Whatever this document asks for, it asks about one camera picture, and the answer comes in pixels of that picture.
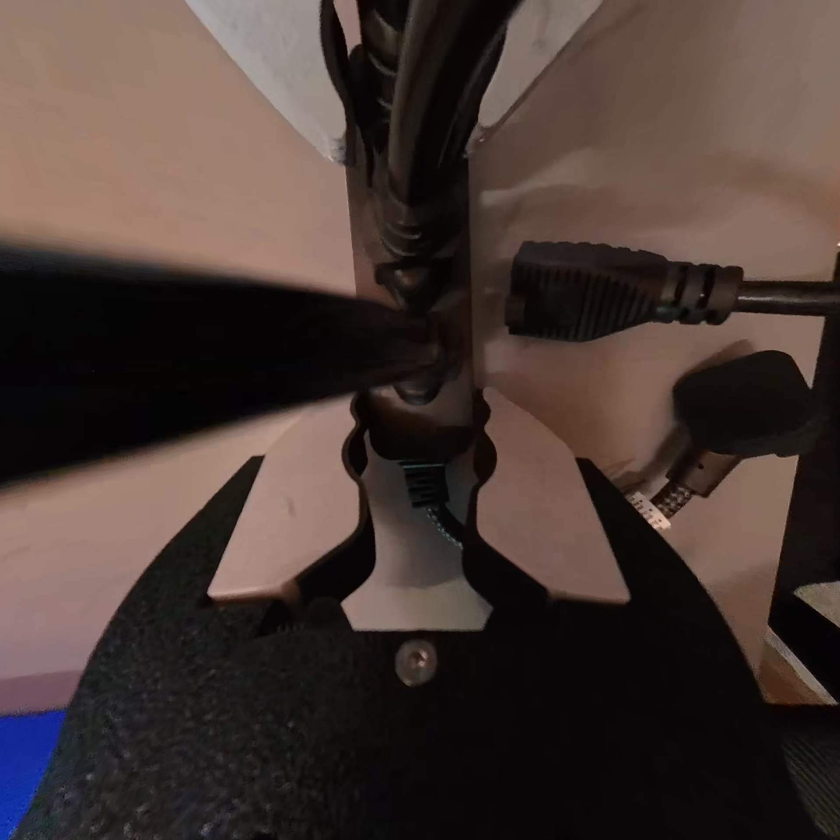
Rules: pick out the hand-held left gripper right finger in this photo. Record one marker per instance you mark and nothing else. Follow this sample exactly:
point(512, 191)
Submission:
point(544, 518)

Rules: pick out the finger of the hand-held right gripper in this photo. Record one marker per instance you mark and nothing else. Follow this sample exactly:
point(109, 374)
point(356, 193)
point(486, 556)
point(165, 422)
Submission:
point(275, 52)
point(544, 33)

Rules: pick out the blue plastic bin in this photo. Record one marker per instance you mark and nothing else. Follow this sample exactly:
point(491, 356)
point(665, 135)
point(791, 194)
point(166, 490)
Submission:
point(26, 774)

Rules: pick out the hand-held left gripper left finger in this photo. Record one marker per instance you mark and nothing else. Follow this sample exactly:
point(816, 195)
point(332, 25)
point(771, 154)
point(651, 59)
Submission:
point(289, 525)

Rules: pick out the black power strip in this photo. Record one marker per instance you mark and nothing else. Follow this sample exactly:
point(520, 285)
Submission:
point(359, 229)

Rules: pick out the black angled plug with label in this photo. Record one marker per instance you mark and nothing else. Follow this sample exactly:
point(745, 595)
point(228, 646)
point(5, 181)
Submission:
point(741, 407)

